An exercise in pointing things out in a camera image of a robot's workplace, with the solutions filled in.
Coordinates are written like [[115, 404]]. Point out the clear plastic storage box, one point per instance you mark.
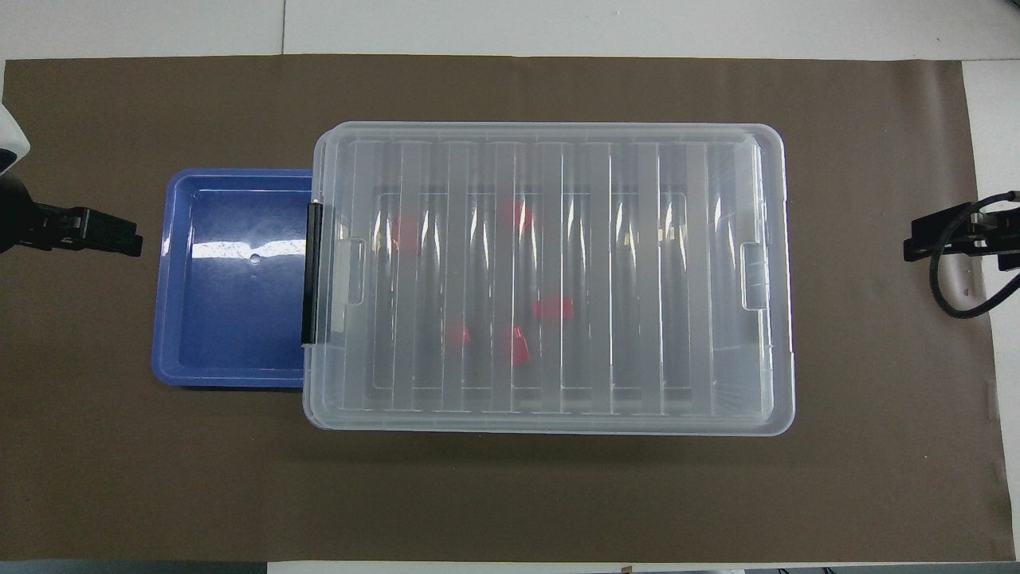
[[606, 351]]

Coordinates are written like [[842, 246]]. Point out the red block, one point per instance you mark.
[[457, 333], [516, 215], [552, 308], [518, 347], [406, 233]]

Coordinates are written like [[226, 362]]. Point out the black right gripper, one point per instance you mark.
[[1000, 239]]

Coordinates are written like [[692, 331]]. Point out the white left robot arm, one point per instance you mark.
[[9, 135]]

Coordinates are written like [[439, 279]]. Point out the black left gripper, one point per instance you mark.
[[48, 227]]

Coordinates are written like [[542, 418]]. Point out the blue plastic tray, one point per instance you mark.
[[231, 335]]

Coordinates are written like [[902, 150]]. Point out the brown paper table mat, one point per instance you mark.
[[558, 494]]

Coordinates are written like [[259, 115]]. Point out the clear ribbed box lid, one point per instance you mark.
[[701, 239]]

